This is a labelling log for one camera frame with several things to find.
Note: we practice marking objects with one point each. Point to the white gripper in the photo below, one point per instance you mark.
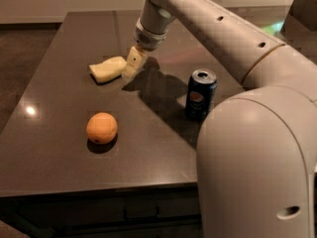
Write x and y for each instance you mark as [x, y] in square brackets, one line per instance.
[149, 39]

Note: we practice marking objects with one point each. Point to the yellow sponge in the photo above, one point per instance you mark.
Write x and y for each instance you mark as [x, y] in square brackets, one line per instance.
[107, 70]

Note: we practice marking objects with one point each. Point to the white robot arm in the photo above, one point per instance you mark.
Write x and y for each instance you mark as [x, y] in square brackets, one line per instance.
[257, 150]

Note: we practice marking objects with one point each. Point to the blue Pepsi can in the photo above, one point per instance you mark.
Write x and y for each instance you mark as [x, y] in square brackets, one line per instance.
[202, 85]

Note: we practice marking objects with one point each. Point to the orange fruit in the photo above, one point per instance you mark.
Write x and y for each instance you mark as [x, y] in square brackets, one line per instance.
[102, 128]

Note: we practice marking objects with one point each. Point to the dark cabinet drawer left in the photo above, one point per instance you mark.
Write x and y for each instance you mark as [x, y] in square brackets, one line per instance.
[103, 210]

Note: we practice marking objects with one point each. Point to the dark box in corner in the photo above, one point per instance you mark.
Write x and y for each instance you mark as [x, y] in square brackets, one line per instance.
[305, 12]

